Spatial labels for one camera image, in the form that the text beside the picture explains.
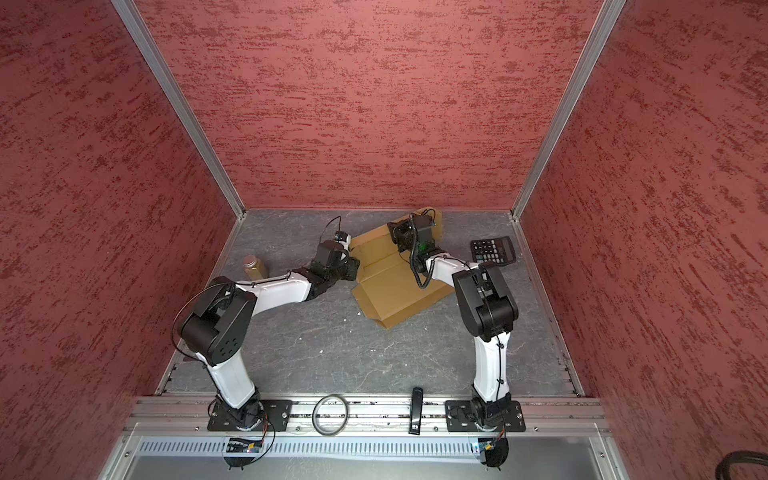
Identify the circuit board with wires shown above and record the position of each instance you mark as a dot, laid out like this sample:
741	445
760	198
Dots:
492	453
241	452

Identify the aluminium corner post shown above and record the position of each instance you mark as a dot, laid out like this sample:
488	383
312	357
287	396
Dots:
139	32
600	32

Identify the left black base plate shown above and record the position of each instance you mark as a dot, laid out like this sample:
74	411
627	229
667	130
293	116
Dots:
273	415

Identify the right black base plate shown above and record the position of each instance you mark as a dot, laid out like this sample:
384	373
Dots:
477	416

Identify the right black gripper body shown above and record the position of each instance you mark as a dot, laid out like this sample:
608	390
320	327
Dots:
401	235

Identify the right aluminium corner post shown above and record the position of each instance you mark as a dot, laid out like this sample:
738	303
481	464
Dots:
600	32

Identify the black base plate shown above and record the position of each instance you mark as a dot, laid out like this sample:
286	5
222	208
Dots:
273	415
477	416

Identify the left aluminium corner post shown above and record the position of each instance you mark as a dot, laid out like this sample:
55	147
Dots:
139	32

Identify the right circuit board with wires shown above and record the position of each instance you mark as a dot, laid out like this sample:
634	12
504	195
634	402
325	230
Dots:
492	453

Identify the brown cardboard box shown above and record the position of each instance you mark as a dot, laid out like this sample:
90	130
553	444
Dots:
386	290

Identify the black desk calculator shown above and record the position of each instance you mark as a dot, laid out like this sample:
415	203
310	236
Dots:
499	251

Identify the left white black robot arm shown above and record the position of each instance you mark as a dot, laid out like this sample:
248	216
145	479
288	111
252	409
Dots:
215	329

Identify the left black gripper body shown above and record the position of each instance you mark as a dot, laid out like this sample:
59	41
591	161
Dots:
347	271

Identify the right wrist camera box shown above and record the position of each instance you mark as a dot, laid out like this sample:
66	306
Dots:
422	228

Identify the spice jar pink lid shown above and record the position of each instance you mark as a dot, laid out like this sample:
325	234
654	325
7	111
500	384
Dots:
255	268

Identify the aluminium front rail frame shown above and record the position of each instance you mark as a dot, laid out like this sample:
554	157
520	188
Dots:
357	427

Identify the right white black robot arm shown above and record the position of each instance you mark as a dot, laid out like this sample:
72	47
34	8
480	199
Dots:
486	304

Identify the left circuit board with wires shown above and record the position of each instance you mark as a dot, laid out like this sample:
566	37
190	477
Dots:
241	452

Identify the black handle bar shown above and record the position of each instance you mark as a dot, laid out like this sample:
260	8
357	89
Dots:
416	407

